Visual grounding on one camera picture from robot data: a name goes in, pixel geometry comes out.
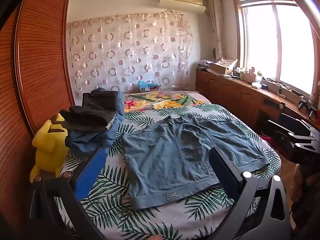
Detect floral blanket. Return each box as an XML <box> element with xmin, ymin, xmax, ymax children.
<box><xmin>124</xmin><ymin>91</ymin><xmax>212</xmax><ymax>113</ymax></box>

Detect black folded pants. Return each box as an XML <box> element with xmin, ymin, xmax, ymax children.
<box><xmin>60</xmin><ymin>90</ymin><xmax>119</xmax><ymax>132</ymax></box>

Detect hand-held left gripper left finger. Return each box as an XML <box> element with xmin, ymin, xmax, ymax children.
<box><xmin>29</xmin><ymin>147</ymin><xmax>108</xmax><ymax>240</ymax></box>

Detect stack of folded clothes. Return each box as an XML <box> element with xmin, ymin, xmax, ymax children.
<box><xmin>65</xmin><ymin>87</ymin><xmax>125</xmax><ymax>155</ymax></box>

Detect yellow plush toy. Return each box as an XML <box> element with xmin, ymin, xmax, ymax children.
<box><xmin>30</xmin><ymin>114</ymin><xmax>70</xmax><ymax>183</ymax></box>

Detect red cloth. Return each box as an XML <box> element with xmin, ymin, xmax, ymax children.
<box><xmin>259</xmin><ymin>134</ymin><xmax>275</xmax><ymax>146</ymax></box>

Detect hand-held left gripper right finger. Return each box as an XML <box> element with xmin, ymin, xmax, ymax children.
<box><xmin>209</xmin><ymin>146</ymin><xmax>293</xmax><ymax>240</ymax></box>

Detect grey folded pants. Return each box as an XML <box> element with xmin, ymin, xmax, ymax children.
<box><xmin>105</xmin><ymin>116</ymin><xmax>116</xmax><ymax>131</ymax></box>

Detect bed with leaf-print sheet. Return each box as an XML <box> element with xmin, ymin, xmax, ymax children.
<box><xmin>54</xmin><ymin>104</ymin><xmax>282</xmax><ymax>240</ymax></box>

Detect brown cardboard box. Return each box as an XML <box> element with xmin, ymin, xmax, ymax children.
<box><xmin>211</xmin><ymin>62</ymin><xmax>232</xmax><ymax>75</ymax></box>

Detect person's right hand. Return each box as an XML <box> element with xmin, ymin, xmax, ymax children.
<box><xmin>291</xmin><ymin>165</ymin><xmax>313</xmax><ymax>203</ymax></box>

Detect person's right forearm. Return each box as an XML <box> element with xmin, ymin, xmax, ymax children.
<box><xmin>291</xmin><ymin>195</ymin><xmax>320</xmax><ymax>233</ymax></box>

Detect wooden frame window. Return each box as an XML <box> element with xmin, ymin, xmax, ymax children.
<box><xmin>232</xmin><ymin>0</ymin><xmax>320</xmax><ymax>98</ymax></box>

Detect blue-grey short pants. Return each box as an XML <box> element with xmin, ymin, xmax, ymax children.
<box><xmin>122</xmin><ymin>112</ymin><xmax>270</xmax><ymax>211</ymax></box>

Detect bundled window curtain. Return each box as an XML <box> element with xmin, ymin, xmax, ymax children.
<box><xmin>207</xmin><ymin>0</ymin><xmax>225</xmax><ymax>61</ymax></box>

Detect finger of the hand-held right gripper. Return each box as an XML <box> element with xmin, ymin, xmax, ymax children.
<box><xmin>267</xmin><ymin>120</ymin><xmax>313</xmax><ymax>155</ymax></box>
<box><xmin>279</xmin><ymin>113</ymin><xmax>318</xmax><ymax>134</ymax></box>

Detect long wooden cabinet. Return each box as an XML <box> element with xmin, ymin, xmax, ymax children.
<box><xmin>196</xmin><ymin>67</ymin><xmax>320</xmax><ymax>140</ymax></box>

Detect white patterned bag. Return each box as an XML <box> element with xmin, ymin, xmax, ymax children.
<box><xmin>219</xmin><ymin>57</ymin><xmax>238</xmax><ymax>68</ymax></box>

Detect circle pattern sheer curtain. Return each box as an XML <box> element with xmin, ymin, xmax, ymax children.
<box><xmin>66</xmin><ymin>11</ymin><xmax>195</xmax><ymax>99</ymax></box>

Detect cream air conditioner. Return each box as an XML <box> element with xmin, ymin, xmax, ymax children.
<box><xmin>159</xmin><ymin>0</ymin><xmax>207</xmax><ymax>14</ymax></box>

